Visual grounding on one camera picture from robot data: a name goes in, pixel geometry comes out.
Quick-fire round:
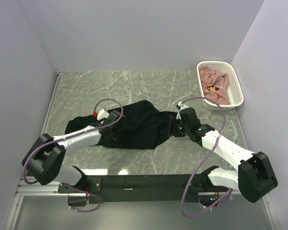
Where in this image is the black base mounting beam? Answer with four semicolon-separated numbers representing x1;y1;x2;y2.
57;174;228;204

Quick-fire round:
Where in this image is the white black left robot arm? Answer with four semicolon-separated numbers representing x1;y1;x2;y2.
22;111;124;193

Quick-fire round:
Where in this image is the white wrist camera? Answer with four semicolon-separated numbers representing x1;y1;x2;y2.
176;102;188;120
93;108;109;120

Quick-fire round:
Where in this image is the aluminium extrusion rail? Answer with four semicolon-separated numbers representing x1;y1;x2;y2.
16;175;269;196

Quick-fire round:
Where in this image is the pink t shirt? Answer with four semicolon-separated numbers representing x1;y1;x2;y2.
199;64;230;105

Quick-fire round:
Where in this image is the black t shirt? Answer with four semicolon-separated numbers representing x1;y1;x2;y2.
64;100;180;150

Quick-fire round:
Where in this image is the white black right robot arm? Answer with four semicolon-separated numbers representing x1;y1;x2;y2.
171;104;278;203

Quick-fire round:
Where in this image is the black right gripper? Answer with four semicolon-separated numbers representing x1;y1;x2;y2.
164;115;191;137

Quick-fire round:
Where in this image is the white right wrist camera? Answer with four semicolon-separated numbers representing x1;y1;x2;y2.
176;102;188;120

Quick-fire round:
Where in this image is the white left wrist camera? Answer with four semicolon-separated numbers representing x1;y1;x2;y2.
93;108;109;120

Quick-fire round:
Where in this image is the white perforated plastic basket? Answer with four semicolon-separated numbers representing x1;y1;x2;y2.
197;61;244;110

